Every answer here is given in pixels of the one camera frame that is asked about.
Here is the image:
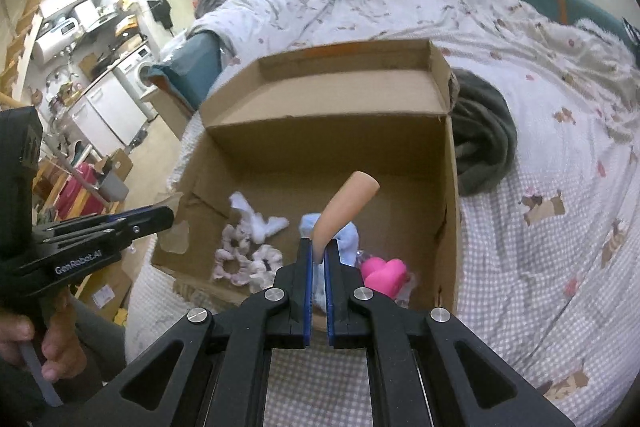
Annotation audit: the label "pink heart plush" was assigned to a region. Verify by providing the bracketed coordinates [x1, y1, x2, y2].
[361, 258, 407, 298]

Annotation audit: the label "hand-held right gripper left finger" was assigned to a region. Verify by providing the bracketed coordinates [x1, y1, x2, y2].
[112, 238, 313, 427]

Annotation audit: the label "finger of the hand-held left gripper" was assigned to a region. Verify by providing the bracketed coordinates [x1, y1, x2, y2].
[32, 205, 175, 250]

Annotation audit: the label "white kitchen cabinet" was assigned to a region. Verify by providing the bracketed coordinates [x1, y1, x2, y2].
[65, 74, 148, 158]

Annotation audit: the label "red bag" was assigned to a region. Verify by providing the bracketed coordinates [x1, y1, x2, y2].
[52, 163, 101, 220]

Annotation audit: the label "cardboard box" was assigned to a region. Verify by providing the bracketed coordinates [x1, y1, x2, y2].
[75, 252, 133, 323]
[150, 39, 461, 313]

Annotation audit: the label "clear plastic wrapper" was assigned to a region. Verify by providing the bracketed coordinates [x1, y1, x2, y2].
[395, 272, 418, 308]

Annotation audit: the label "white floral scrunchie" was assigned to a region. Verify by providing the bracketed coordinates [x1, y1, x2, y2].
[248, 244, 285, 292]

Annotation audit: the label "light blue fluffy sock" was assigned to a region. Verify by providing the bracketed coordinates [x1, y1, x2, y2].
[299, 213, 360, 313]

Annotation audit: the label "person's left hand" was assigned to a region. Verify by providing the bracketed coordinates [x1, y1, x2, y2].
[0, 294, 83, 382]

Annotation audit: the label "white sock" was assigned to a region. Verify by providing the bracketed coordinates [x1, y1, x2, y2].
[229, 191, 290, 244]

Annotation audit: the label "printed bed blanket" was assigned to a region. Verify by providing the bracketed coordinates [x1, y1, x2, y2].
[125, 0, 640, 427]

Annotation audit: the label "person's grey trousers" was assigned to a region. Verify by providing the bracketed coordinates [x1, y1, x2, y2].
[0, 297, 131, 427]

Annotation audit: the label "white washing machine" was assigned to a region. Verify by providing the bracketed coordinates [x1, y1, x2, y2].
[114, 46, 161, 120]

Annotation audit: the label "grey bin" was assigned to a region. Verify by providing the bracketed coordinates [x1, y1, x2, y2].
[95, 159, 130, 202]

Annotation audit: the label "flat cardboard box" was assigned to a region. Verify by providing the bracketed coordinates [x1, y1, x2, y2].
[75, 252, 133, 323]

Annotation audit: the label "teal mattress pad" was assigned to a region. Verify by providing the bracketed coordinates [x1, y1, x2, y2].
[147, 32, 223, 108]

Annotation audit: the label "white fluffy cloth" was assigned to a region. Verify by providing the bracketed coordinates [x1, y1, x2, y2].
[575, 18, 636, 58]

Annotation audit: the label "black hanging garment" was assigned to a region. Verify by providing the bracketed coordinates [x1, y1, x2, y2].
[146, 0, 176, 30]

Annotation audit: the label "grey strap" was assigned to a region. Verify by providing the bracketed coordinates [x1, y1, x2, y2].
[22, 342, 63, 408]

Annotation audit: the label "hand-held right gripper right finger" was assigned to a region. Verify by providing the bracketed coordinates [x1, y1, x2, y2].
[325, 241, 576, 427]

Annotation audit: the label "dark green garment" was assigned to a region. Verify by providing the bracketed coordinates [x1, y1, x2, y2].
[452, 69, 518, 196]

